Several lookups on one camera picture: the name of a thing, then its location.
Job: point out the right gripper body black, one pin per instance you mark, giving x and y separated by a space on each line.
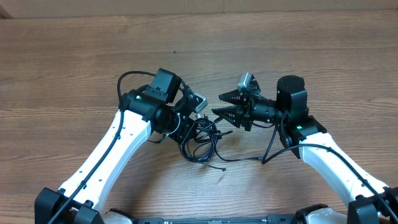
247 114

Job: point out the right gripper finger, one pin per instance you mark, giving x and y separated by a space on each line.
233 114
235 97

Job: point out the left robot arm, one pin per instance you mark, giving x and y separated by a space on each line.
164 107

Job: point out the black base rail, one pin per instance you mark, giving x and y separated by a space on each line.
269 219

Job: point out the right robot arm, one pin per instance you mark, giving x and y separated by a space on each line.
366 198

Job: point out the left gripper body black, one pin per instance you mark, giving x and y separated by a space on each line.
183 130

